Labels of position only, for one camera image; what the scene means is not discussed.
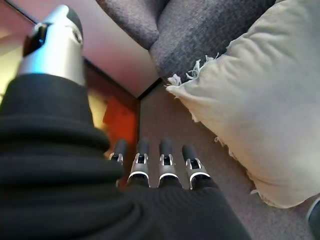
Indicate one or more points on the white fringed cushion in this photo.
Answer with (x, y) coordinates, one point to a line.
(262, 112)

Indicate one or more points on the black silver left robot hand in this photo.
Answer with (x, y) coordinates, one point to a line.
(75, 187)

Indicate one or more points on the grey upholstered tub armchair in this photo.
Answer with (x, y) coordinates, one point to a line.
(190, 37)

